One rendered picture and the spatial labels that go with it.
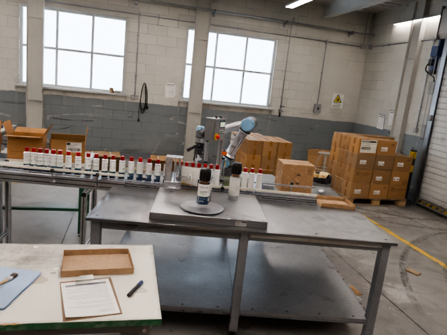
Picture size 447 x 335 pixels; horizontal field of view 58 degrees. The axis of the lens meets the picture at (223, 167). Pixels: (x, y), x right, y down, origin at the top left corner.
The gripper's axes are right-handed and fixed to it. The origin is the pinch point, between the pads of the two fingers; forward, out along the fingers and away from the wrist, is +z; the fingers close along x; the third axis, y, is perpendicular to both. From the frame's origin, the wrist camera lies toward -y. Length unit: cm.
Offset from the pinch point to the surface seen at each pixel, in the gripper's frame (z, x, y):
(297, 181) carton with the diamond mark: 3, -38, 90
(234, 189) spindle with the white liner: 3, -78, 20
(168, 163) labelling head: -9, -52, -30
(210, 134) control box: -34, -42, 4
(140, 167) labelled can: 1, -36, -52
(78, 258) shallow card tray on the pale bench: 21, -168, -84
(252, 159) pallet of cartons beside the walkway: 42, 273, 147
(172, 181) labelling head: 7, -53, -25
